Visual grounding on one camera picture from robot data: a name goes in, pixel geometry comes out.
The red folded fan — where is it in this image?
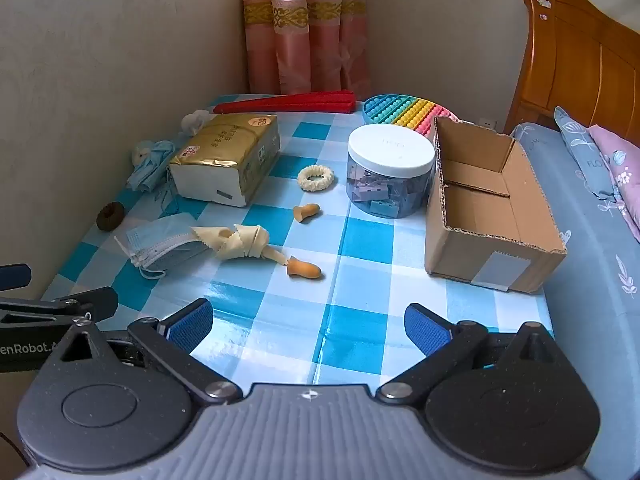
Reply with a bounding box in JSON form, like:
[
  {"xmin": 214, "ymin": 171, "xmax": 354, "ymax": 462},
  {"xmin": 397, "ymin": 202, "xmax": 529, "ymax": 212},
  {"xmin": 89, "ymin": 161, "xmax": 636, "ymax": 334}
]
[{"xmin": 212, "ymin": 91, "xmax": 357, "ymax": 115}]

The brown scrunchie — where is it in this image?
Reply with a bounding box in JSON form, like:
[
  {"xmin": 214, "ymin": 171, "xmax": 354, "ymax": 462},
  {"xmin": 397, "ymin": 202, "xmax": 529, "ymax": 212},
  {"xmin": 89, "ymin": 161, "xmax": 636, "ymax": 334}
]
[{"xmin": 96, "ymin": 201, "xmax": 126, "ymax": 232}]

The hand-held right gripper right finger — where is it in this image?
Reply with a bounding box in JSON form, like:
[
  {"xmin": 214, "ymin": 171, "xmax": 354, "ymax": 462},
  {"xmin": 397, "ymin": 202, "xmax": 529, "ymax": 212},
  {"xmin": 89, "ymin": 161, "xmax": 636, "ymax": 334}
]
[{"xmin": 375, "ymin": 303, "xmax": 568, "ymax": 403}]

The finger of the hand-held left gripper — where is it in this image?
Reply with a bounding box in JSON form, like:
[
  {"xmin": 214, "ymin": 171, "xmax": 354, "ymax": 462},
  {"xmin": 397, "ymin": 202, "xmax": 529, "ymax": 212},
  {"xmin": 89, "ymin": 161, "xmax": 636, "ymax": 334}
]
[
  {"xmin": 0, "ymin": 263, "xmax": 32, "ymax": 291},
  {"xmin": 0, "ymin": 287, "xmax": 119, "ymax": 328}
]

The gold tissue pack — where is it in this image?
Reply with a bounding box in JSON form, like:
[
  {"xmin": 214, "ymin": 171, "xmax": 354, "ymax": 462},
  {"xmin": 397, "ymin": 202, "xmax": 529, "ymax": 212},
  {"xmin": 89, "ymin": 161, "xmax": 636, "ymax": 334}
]
[{"xmin": 168, "ymin": 113, "xmax": 281, "ymax": 207}]

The clear jar with white lid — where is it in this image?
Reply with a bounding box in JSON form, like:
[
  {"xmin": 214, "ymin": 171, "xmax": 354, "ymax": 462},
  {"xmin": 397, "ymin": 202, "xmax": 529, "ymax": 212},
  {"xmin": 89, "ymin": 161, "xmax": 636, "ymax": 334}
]
[{"xmin": 346, "ymin": 124, "xmax": 437, "ymax": 219}]

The blue face mask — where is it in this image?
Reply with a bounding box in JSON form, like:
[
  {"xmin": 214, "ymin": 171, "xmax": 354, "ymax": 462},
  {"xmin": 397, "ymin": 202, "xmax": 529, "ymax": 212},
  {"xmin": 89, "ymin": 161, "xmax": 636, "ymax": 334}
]
[
  {"xmin": 126, "ymin": 140, "xmax": 178, "ymax": 216},
  {"xmin": 114, "ymin": 212, "xmax": 211, "ymax": 280}
]

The blue floral pillow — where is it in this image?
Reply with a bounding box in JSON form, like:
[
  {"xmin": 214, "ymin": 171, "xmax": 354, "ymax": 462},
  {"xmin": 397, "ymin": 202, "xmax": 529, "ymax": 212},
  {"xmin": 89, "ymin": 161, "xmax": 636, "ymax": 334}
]
[{"xmin": 554, "ymin": 106, "xmax": 628, "ymax": 216}]

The pink curtain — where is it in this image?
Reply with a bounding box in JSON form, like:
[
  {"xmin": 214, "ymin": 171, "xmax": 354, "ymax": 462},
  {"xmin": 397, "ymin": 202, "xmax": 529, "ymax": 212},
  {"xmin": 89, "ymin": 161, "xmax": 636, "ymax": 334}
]
[{"xmin": 241, "ymin": 0, "xmax": 368, "ymax": 96}]

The cream scrunchie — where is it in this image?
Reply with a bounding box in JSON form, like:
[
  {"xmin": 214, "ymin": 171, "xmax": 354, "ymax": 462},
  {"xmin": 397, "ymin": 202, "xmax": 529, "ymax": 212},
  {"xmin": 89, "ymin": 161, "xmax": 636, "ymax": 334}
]
[{"xmin": 297, "ymin": 164, "xmax": 335, "ymax": 193}]

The rainbow pop bubble toy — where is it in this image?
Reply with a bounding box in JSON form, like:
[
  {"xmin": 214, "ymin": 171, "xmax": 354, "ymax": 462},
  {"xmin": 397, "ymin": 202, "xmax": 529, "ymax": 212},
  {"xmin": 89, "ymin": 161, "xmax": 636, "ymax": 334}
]
[{"xmin": 362, "ymin": 95, "xmax": 460, "ymax": 137}]

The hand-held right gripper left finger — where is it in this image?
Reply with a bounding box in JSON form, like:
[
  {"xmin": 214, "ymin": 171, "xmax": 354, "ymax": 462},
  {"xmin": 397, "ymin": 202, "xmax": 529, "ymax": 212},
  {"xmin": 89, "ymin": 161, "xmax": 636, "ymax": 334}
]
[{"xmin": 49, "ymin": 299, "xmax": 243, "ymax": 407}]

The blue checkered tablecloth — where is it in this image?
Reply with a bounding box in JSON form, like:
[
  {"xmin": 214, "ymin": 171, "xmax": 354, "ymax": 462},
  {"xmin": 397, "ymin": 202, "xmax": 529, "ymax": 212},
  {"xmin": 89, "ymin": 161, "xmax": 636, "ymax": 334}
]
[{"xmin": 40, "ymin": 94, "xmax": 556, "ymax": 391}]

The cardboard box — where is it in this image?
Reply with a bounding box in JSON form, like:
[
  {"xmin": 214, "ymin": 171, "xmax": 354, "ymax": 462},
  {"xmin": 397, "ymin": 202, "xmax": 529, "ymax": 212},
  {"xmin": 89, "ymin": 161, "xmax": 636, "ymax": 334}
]
[{"xmin": 425, "ymin": 116, "xmax": 568, "ymax": 293}]

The pink floral pillow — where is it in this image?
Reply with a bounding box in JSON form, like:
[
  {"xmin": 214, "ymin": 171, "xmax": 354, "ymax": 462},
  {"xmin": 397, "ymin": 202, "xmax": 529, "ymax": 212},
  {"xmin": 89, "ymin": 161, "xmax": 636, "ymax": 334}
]
[{"xmin": 587, "ymin": 125, "xmax": 640, "ymax": 241}]

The wooden headboard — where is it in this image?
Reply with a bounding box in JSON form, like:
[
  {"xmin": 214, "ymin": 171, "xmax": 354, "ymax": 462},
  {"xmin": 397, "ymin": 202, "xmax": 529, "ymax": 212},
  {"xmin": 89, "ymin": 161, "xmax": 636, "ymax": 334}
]
[{"xmin": 504, "ymin": 0, "xmax": 640, "ymax": 148}]

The cream toy umbrella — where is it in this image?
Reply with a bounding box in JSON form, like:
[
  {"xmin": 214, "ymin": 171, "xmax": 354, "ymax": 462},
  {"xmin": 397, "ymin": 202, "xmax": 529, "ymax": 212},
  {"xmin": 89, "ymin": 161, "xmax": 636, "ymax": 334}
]
[{"xmin": 190, "ymin": 223, "xmax": 288, "ymax": 266}]

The bed with blue sheet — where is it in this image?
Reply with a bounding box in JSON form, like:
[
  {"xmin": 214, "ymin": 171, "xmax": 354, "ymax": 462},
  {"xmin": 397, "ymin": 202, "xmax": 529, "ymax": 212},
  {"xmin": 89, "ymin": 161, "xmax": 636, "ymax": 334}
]
[{"xmin": 502, "ymin": 122, "xmax": 640, "ymax": 480}]

